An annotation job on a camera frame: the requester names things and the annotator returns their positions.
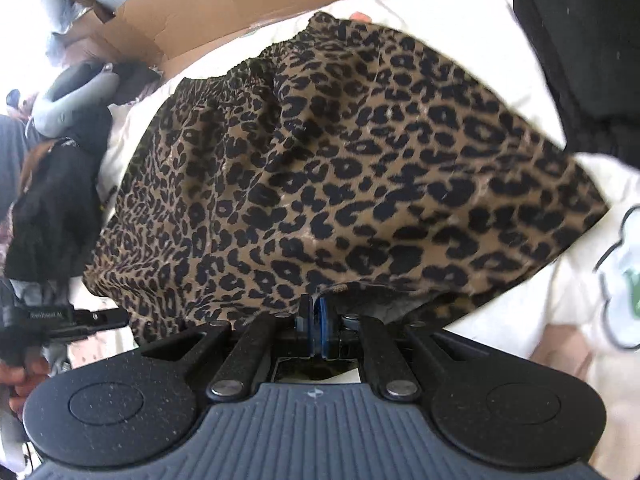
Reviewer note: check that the black clothes pile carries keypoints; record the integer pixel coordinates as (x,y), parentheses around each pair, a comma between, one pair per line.
(585,60)

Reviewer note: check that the person's left hand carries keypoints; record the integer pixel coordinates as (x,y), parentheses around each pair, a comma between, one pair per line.
(20,385)

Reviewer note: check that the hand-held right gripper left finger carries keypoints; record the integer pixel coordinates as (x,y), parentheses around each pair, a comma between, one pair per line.
(307,325)

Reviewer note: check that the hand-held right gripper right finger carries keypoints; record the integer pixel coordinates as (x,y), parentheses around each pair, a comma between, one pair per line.
(325,330)

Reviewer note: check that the black cloth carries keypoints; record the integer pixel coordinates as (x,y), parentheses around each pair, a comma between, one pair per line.
(50,210)

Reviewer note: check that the grey neck pillow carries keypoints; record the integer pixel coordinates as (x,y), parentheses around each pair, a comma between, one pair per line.
(50,115)

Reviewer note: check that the leopard print skirt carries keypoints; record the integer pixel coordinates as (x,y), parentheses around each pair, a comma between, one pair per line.
(350,160)

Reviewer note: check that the white printed bedsheet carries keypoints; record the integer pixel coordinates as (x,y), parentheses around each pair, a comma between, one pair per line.
(450,20)

